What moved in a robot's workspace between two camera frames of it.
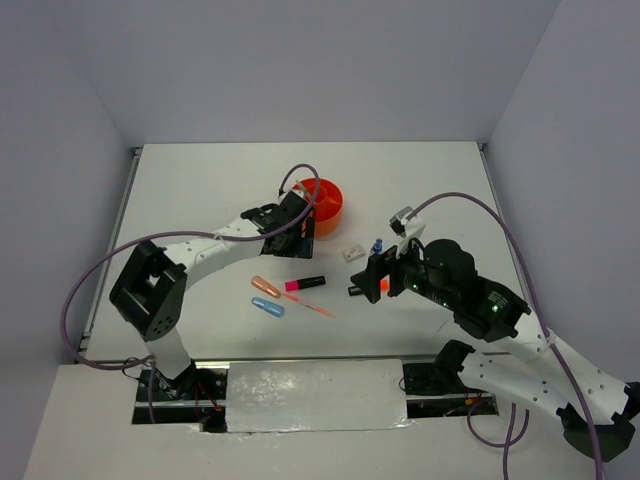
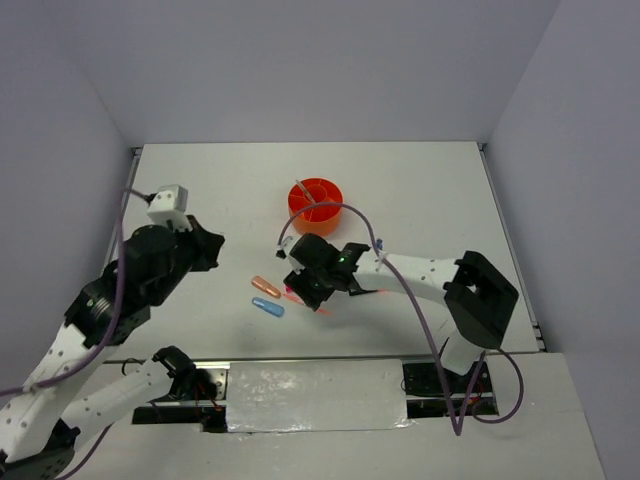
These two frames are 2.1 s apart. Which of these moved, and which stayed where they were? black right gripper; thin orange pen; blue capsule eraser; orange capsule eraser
Moved: black right gripper
Stayed: blue capsule eraser; thin orange pen; orange capsule eraser
